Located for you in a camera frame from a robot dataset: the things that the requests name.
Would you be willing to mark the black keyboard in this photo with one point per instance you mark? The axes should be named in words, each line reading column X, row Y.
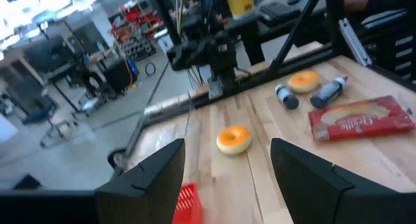
column 278, row 12

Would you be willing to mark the silver aluminium extrusion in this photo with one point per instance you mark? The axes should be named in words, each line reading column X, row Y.
column 354, row 42

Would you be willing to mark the yellow bucket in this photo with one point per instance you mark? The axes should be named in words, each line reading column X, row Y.
column 240, row 3

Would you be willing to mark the black desk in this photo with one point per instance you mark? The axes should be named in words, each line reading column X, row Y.
column 253, row 39

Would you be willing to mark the black drawer unit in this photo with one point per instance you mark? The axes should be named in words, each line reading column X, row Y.
column 396, row 52

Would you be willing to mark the red plastic basket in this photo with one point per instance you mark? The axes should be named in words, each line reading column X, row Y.
column 188, row 204

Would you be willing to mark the blue food colouring bottle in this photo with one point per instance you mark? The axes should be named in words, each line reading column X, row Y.
column 326, row 93

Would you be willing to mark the red popcorn packet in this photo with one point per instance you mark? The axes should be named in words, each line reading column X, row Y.
column 360, row 120

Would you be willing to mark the black rolling cart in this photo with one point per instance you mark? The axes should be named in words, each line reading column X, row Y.
column 118, row 75

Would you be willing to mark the person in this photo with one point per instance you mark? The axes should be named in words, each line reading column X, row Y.
column 356, row 1

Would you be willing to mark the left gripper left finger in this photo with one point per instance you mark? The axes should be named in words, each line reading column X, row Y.
column 139, row 191

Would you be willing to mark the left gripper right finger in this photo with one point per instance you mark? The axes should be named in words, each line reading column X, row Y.
column 312, row 191

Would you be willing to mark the shelf with red bins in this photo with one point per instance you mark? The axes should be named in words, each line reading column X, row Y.
column 136, row 32

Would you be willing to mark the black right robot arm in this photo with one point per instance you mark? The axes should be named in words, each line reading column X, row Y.
column 224, row 55

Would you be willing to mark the orange glazed toy donut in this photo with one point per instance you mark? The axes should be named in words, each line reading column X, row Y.
column 234, row 140
column 304, row 82

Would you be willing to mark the black food colouring bottle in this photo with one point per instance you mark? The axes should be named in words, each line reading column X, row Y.
column 287, row 98

